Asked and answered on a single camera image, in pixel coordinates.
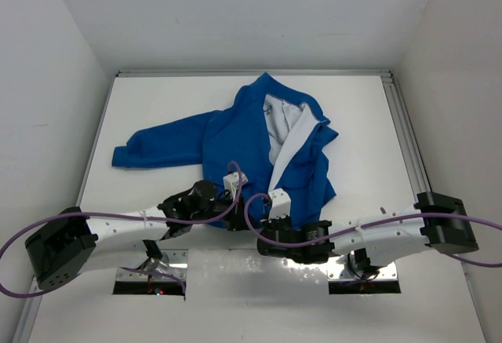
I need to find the blue zip jacket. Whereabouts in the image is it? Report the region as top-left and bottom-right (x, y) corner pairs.
(111, 73), (338, 229)

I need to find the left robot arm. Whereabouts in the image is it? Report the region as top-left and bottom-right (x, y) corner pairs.
(24, 173), (247, 291)

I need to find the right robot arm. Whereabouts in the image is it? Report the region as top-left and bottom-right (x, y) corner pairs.
(256, 191), (479, 272)

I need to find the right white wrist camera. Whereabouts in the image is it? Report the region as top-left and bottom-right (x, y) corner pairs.
(268, 188), (291, 219)

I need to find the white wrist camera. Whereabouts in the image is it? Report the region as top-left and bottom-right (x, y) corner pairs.
(268, 188), (291, 219)
(223, 172), (248, 199)

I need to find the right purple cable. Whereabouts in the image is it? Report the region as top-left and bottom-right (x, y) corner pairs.
(243, 192), (502, 268)

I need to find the purple cable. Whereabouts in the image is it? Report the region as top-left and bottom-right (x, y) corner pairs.
(0, 160), (242, 300)
(243, 192), (502, 268)

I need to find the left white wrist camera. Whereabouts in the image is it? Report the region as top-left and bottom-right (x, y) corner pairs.
(223, 172), (248, 199)

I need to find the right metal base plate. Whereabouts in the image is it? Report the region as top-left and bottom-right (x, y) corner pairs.
(326, 256), (398, 282)

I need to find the metal base plate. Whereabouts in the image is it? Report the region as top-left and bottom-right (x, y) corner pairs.
(326, 256), (398, 282)
(138, 250), (187, 280)

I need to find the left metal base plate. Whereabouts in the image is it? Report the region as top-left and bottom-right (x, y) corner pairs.
(138, 250), (187, 280)

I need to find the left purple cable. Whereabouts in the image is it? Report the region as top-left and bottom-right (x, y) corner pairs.
(0, 160), (242, 300)

